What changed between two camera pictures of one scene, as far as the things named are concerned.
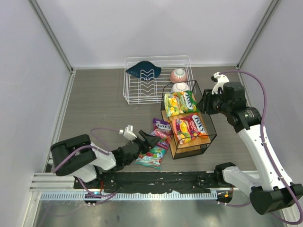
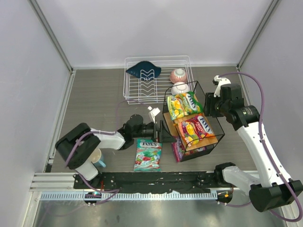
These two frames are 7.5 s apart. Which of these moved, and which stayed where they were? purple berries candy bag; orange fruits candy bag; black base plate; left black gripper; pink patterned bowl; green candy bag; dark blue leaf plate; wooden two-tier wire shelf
Moved: green candy bag; purple berries candy bag; orange fruits candy bag; left black gripper; wooden two-tier wire shelf
Stayed: dark blue leaf plate; black base plate; pink patterned bowl
